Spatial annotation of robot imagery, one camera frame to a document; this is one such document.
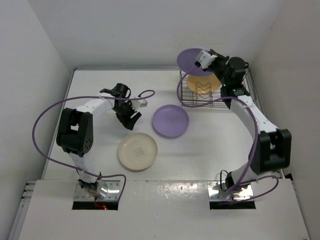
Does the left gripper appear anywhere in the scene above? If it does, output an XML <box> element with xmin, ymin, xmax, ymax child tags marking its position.
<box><xmin>112</xmin><ymin>100</ymin><xmax>141</xmax><ymax>130</ymax></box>

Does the orange plate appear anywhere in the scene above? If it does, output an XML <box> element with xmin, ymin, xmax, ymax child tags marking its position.
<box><xmin>186</xmin><ymin>74</ymin><xmax>221</xmax><ymax>95</ymax></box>

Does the purple plate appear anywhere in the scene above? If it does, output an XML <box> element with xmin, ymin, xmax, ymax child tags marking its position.
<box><xmin>176</xmin><ymin>47</ymin><xmax>213</xmax><ymax>77</ymax></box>
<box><xmin>151</xmin><ymin>104</ymin><xmax>190</xmax><ymax>139</ymax></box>

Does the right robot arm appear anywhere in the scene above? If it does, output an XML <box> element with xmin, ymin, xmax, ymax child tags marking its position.
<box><xmin>207</xmin><ymin>49</ymin><xmax>292</xmax><ymax>192</ymax></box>

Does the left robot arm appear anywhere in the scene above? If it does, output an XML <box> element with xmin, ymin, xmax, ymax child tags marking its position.
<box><xmin>56</xmin><ymin>83</ymin><xmax>148</xmax><ymax>197</ymax></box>

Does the cream plate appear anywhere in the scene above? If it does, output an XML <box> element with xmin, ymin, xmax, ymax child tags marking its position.
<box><xmin>118</xmin><ymin>132</ymin><xmax>158</xmax><ymax>171</ymax></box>

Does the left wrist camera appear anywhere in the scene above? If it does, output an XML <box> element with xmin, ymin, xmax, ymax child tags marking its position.
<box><xmin>132</xmin><ymin>99</ymin><xmax>148</xmax><ymax>110</ymax></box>

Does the wire dish rack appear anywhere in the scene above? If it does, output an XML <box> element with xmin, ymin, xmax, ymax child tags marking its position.
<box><xmin>179</xmin><ymin>65</ymin><xmax>259</xmax><ymax>110</ymax></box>

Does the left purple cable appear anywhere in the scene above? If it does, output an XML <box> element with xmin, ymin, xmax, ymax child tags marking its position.
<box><xmin>31</xmin><ymin>89</ymin><xmax>155</xmax><ymax>201</ymax></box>

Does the purple cable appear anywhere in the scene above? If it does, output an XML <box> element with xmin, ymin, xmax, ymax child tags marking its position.
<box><xmin>176</xmin><ymin>64</ymin><xmax>280</xmax><ymax>202</ymax></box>
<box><xmin>31</xmin><ymin>89</ymin><xmax>155</xmax><ymax>201</ymax></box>

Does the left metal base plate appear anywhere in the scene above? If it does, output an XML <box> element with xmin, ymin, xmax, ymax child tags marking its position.
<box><xmin>73</xmin><ymin>180</ymin><xmax>121</xmax><ymax>202</ymax></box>

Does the metal base plate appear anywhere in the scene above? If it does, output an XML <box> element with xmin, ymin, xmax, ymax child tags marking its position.
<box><xmin>73</xmin><ymin>180</ymin><xmax>121</xmax><ymax>202</ymax></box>
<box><xmin>207</xmin><ymin>180</ymin><xmax>254</xmax><ymax>202</ymax></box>

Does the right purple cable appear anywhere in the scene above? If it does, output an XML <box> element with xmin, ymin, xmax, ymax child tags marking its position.
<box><xmin>176</xmin><ymin>64</ymin><xmax>280</xmax><ymax>202</ymax></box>

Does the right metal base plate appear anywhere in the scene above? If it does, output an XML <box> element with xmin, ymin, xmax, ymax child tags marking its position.
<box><xmin>207</xmin><ymin>180</ymin><xmax>254</xmax><ymax>202</ymax></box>

